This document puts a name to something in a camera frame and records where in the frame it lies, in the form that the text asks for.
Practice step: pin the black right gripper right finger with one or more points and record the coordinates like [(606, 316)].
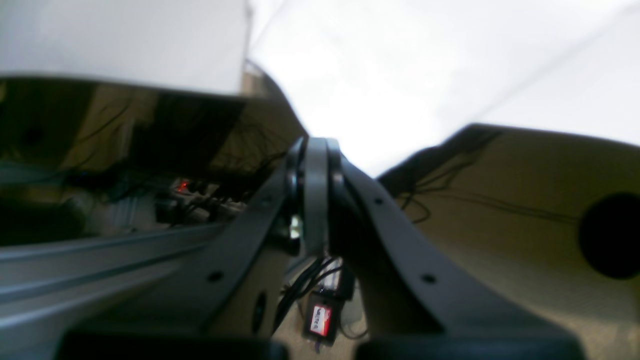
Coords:
[(407, 283)]

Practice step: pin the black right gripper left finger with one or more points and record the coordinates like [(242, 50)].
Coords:
[(232, 287)]

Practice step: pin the black device with red label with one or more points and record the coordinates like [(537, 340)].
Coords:
[(321, 318)]

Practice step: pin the aluminium frame rail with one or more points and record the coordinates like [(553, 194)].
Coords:
[(48, 288)]

